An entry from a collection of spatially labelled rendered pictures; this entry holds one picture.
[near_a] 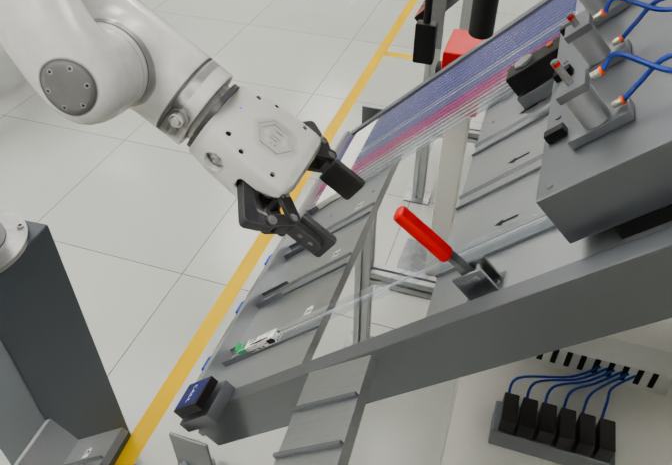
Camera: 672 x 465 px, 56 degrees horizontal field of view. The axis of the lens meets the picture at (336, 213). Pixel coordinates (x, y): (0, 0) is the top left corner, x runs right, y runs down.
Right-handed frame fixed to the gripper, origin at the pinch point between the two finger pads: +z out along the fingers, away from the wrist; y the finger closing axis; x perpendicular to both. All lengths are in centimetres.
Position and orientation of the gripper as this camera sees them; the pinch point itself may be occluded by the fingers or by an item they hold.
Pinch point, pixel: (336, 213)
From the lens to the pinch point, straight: 62.7
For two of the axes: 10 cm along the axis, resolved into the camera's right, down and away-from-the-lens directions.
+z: 7.7, 6.1, 1.8
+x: -5.5, 5.0, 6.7
